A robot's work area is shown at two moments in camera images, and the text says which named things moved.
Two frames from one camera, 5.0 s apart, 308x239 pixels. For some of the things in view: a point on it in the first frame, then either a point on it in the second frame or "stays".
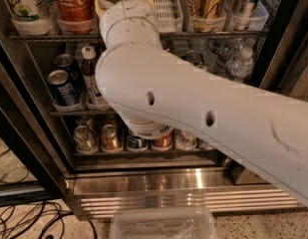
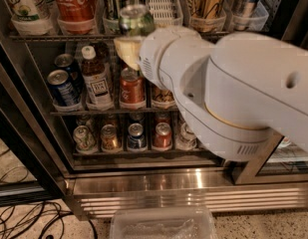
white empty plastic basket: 167,7 stays
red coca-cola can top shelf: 75,3 stays
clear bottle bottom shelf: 184,141 stays
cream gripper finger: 101,6 -> 128,48
